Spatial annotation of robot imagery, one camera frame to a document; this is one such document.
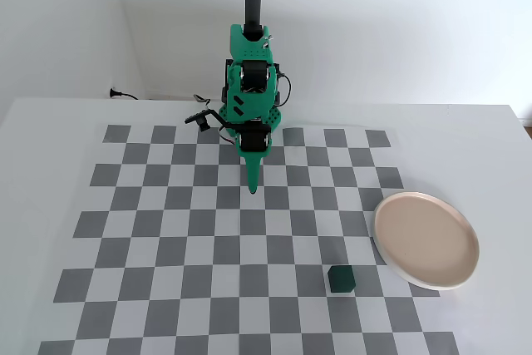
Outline black camera cable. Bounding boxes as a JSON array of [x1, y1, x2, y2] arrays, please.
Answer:
[[275, 73, 293, 108]]

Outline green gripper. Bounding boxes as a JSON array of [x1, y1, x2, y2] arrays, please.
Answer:
[[232, 120, 276, 196]]

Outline black wrist camera board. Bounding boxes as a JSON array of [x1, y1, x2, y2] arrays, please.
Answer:
[[184, 108, 222, 133]]

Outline grey white checkerboard mat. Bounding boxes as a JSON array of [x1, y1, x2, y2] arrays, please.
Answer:
[[38, 123, 461, 355]]

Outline dark green dice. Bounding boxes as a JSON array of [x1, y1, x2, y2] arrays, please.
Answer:
[[326, 264, 356, 294]]

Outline beige round plate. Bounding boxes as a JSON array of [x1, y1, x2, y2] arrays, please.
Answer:
[[372, 190, 480, 292]]

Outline black plug with cable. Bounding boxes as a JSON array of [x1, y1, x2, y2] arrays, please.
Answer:
[[108, 86, 140, 101]]

